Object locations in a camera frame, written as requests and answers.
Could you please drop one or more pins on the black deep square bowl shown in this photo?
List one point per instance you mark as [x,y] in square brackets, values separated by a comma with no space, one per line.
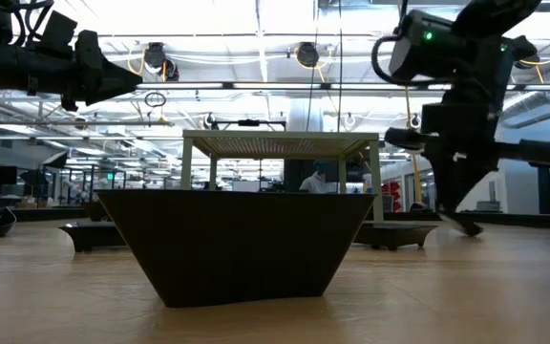
[94,212]

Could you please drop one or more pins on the red background object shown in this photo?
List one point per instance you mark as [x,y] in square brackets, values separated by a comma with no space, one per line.
[392,191]

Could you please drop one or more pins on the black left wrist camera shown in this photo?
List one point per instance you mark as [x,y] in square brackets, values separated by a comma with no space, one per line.
[59,29]

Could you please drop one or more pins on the light wooden table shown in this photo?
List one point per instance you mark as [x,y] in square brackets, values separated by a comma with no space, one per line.
[280,136]

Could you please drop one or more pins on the black wavy-edged square plate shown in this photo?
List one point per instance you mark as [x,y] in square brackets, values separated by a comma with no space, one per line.
[237,248]

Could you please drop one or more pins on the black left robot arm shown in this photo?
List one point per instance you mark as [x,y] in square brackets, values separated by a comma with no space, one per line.
[17,67]

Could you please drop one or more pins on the person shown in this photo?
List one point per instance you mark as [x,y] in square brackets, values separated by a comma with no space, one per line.
[315,184]

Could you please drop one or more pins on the black footed square plate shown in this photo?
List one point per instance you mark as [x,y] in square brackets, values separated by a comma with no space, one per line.
[389,234]

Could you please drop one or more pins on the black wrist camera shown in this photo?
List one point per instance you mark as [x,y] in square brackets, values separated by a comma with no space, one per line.
[59,29]
[423,52]

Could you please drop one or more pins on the small black square plate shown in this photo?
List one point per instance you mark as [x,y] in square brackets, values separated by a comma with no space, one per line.
[93,236]

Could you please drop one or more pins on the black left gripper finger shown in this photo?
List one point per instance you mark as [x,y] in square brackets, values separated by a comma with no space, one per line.
[112,95]
[117,79]

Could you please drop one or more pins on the grey background case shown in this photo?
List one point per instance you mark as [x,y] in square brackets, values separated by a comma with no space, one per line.
[488,206]

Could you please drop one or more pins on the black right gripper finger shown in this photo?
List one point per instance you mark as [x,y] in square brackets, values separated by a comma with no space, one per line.
[471,191]
[439,181]

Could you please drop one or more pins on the black metal rig frame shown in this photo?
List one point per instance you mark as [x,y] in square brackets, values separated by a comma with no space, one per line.
[518,221]

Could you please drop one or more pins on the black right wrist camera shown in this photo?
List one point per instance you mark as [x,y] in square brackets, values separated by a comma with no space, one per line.
[423,52]

